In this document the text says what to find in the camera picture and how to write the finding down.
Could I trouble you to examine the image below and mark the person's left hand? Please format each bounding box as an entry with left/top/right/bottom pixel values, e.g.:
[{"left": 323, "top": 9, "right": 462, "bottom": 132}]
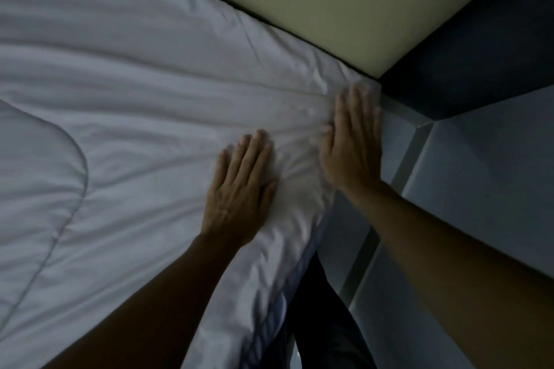
[{"left": 201, "top": 129, "right": 278, "bottom": 249}]

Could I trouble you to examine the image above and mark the person's right hand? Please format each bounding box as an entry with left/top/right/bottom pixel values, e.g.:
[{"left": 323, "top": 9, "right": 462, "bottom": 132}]
[{"left": 319, "top": 84, "right": 384, "bottom": 202}]

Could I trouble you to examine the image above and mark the white bed sheet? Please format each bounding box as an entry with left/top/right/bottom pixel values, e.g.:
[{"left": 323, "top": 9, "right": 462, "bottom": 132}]
[{"left": 0, "top": 0, "right": 382, "bottom": 369}]

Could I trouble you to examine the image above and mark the person's right forearm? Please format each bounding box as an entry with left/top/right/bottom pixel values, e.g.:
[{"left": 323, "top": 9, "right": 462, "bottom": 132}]
[{"left": 342, "top": 183, "right": 554, "bottom": 369}]

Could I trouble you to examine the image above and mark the person's left forearm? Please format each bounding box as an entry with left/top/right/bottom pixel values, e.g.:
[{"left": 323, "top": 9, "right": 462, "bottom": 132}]
[{"left": 42, "top": 232, "right": 243, "bottom": 369}]

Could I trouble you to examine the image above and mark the blue striped mattress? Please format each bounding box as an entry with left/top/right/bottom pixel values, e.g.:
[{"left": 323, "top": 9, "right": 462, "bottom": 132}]
[{"left": 239, "top": 208, "right": 335, "bottom": 369}]

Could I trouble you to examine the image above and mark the person's leg in dark trousers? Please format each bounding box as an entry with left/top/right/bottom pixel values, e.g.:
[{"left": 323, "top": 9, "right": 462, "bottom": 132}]
[{"left": 289, "top": 252, "right": 378, "bottom": 369}]

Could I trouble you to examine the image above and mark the white duvet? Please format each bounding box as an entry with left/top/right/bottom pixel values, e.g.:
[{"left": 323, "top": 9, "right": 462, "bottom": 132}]
[{"left": 0, "top": 98, "right": 90, "bottom": 336}]

